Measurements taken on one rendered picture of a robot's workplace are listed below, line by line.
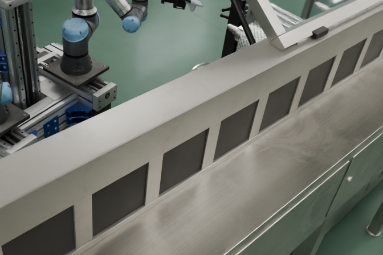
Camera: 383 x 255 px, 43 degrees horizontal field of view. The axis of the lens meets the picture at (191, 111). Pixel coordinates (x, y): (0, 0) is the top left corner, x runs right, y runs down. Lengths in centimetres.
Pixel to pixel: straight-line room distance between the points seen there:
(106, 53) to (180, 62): 61
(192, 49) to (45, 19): 132
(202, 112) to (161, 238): 24
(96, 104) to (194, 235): 147
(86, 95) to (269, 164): 140
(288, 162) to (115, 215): 42
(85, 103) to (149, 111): 156
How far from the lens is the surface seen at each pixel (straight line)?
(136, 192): 88
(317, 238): 167
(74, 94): 236
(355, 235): 300
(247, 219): 96
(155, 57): 397
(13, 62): 218
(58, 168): 72
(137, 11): 217
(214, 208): 96
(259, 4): 105
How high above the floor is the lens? 218
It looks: 39 degrees down
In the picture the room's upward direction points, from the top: 9 degrees clockwise
